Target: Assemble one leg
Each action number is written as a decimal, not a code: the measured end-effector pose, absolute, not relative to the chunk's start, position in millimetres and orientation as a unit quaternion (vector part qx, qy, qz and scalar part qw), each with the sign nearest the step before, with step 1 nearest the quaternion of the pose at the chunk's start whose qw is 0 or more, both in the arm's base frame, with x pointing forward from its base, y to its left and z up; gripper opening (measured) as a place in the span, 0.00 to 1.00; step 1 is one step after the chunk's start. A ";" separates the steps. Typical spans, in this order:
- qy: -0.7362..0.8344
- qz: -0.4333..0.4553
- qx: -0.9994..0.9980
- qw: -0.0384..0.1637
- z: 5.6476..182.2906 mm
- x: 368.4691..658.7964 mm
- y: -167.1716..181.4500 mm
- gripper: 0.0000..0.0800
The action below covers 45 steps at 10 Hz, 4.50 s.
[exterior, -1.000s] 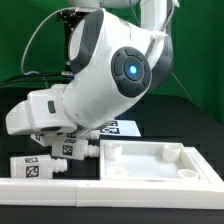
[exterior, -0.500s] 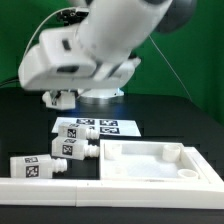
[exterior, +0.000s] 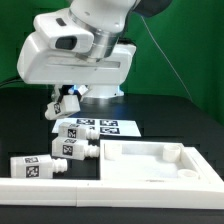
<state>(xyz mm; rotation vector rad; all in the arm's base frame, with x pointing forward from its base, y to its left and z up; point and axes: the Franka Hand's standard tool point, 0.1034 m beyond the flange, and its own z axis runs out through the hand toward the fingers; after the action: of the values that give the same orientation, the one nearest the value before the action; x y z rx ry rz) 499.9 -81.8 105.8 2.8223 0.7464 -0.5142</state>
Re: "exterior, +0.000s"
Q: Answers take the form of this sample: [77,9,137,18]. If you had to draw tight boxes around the white square tabletop tray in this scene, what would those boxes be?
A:
[100,140,223,184]

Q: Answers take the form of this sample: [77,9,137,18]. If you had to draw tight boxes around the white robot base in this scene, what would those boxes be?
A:
[83,85,124,99]

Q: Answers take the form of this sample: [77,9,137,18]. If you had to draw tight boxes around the black cables on table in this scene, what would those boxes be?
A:
[0,75,22,88]

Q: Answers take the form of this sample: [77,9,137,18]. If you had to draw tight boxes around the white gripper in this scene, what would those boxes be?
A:
[17,32,136,103]

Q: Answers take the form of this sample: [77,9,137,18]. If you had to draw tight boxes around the white L-shaped obstacle fence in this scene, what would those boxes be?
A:
[0,178,224,210]

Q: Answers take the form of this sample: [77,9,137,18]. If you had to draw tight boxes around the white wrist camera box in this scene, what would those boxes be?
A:
[34,8,94,53]

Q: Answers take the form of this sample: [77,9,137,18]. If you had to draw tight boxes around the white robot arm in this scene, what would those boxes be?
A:
[17,0,172,99]

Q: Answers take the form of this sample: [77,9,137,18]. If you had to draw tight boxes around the white sheet with tags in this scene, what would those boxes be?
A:
[52,118,141,137]

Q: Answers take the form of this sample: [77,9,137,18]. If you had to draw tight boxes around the thin grey cable right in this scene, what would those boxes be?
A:
[141,16,195,103]

